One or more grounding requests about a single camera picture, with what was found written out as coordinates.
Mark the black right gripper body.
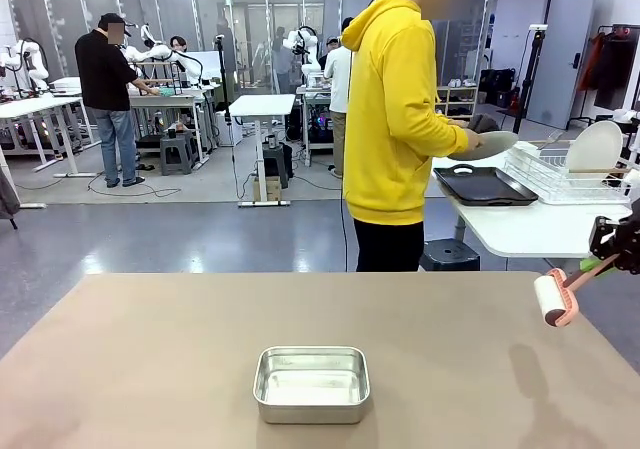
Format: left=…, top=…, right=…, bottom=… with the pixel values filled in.
left=617, top=216, right=640, bottom=270

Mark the pink lint roller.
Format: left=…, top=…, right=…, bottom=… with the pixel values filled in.
left=533, top=256, right=619, bottom=328

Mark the black serving tray with handles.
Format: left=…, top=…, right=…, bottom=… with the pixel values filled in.
left=432, top=164, right=540, bottom=207

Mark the white round dinner plate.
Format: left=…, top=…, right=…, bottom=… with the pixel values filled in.
left=447, top=130, right=520, bottom=161
left=566, top=120, right=624, bottom=174

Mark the person's right forearm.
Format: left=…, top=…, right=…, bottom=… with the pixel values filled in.
left=424, top=111, right=470, bottom=158

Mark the white side table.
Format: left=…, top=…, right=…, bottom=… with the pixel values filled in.
left=429, top=141, right=640, bottom=260

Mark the black plastic stool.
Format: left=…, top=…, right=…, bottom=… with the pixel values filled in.
left=419, top=238, right=481, bottom=273

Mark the black clothes rack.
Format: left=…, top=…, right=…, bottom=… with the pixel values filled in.
left=582, top=23, right=640, bottom=120

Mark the black light stand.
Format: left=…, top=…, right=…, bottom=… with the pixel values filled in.
left=514, top=23, right=549, bottom=135

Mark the grey door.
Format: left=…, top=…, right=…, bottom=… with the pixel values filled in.
left=527, top=0, right=599, bottom=130

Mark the shoe shelf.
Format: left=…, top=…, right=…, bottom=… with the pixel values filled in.
left=434, top=78, right=481, bottom=120

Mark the person in yellow hoodie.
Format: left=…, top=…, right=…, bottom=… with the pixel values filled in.
left=339, top=0, right=489, bottom=274

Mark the person in white shirt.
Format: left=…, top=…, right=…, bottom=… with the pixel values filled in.
left=323, top=17, right=354, bottom=179

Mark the rectangular stainless steel container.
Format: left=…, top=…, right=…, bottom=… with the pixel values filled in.
left=252, top=346, right=373, bottom=425

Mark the black round stool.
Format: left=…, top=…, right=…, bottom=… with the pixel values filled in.
left=262, top=141, right=294, bottom=188

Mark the cardboard box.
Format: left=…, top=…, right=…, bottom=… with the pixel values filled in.
left=252, top=175, right=282, bottom=203

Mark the white height-adjustable desk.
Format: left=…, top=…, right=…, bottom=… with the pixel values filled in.
left=228, top=93, right=297, bottom=208

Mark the grey plastic step stool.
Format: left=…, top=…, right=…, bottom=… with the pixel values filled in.
left=159, top=131, right=199, bottom=176

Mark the man in black t-shirt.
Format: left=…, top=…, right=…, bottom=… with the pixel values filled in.
left=74, top=12, right=151, bottom=189

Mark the long white workbench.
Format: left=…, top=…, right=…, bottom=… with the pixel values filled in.
left=0, top=96, right=101, bottom=178

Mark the white wire dish rack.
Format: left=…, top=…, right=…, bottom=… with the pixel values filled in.
left=502, top=141, right=634, bottom=205

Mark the black hanging cable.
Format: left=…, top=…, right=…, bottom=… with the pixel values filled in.
left=341, top=183, right=351, bottom=273

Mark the black camera tripod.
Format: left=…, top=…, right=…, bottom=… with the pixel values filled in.
left=214, top=33, right=241, bottom=200

